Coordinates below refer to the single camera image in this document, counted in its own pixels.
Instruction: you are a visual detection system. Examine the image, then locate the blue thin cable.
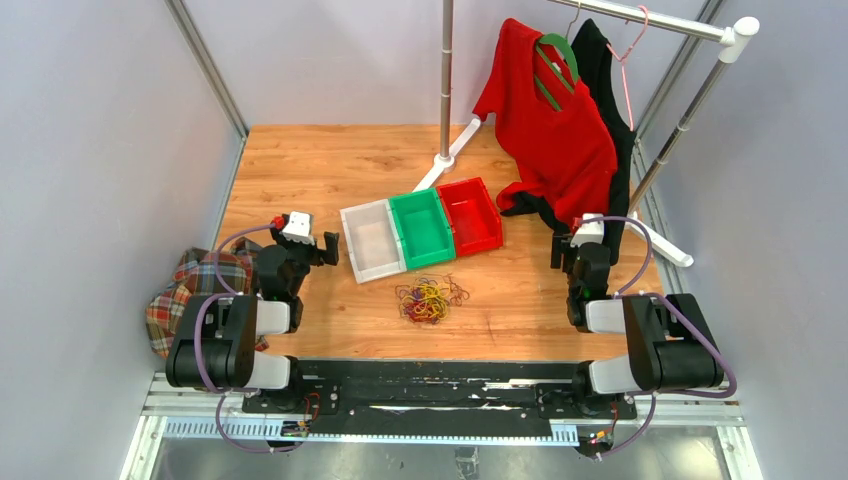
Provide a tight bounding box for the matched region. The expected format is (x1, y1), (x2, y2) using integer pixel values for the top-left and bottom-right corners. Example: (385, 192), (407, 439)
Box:
(396, 274), (470, 325)

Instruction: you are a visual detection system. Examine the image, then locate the red thin cable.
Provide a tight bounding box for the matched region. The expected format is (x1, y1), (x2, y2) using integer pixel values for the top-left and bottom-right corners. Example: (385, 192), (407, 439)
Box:
(395, 281), (458, 326)

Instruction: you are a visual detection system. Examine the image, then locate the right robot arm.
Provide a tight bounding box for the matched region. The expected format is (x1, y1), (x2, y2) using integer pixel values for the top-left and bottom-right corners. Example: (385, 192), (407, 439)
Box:
(551, 233), (729, 417)

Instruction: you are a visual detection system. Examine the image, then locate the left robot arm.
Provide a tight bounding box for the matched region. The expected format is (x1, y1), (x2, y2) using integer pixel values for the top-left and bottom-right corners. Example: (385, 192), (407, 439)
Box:
(166, 211), (340, 413)

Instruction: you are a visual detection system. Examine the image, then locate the white plastic bin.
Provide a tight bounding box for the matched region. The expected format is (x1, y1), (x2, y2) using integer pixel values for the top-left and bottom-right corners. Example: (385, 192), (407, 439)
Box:
(340, 199), (407, 284)

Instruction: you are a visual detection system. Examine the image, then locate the green plastic bin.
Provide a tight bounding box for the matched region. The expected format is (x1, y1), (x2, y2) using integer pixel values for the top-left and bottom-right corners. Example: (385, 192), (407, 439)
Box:
(389, 188), (456, 270)

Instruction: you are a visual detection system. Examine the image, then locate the red shirt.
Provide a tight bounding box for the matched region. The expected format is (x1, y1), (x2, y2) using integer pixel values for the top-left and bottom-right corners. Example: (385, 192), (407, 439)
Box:
(472, 18), (617, 224)

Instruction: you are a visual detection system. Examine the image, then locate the plaid flannel shirt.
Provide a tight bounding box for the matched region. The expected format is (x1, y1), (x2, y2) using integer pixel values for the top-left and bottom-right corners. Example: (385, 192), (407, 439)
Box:
(145, 237), (261, 358)

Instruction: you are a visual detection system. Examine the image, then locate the red plastic bin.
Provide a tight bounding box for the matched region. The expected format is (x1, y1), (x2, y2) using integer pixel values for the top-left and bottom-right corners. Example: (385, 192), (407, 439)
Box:
(436, 177), (504, 257)

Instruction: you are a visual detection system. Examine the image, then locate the pink clothes hanger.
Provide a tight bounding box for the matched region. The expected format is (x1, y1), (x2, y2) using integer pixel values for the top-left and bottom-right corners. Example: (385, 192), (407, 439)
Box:
(606, 4), (649, 132)

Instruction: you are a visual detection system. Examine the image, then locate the black shirt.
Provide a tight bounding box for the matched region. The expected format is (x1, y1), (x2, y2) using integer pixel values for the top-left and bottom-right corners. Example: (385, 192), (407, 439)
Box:
(501, 19), (635, 232)

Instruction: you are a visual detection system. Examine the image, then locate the green clothes hanger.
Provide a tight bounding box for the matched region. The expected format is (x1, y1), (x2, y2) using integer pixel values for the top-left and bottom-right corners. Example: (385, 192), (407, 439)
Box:
(533, 33), (580, 112)

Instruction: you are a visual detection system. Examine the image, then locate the metal clothes rack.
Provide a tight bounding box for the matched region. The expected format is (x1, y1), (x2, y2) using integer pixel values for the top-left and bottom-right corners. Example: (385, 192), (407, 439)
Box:
(412, 0), (761, 269)

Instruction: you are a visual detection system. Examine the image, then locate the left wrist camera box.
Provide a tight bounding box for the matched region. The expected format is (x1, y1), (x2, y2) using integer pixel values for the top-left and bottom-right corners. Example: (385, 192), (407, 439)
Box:
(281, 211), (315, 245)

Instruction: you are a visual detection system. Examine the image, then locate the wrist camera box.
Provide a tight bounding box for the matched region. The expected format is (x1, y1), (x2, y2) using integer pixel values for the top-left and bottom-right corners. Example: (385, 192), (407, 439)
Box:
(570, 213), (604, 248)
(281, 211), (315, 245)

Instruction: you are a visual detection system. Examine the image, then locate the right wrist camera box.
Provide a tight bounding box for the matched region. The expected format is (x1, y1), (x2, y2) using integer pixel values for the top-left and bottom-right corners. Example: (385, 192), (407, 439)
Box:
(570, 213), (604, 248)

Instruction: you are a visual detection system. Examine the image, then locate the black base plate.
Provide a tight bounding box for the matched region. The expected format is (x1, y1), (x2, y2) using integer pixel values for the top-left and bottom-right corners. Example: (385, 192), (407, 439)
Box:
(237, 359), (636, 440)

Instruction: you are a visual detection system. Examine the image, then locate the aluminium frame rail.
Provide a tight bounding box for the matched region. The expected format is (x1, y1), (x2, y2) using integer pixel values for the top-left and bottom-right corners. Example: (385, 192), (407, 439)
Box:
(164, 0), (249, 142)

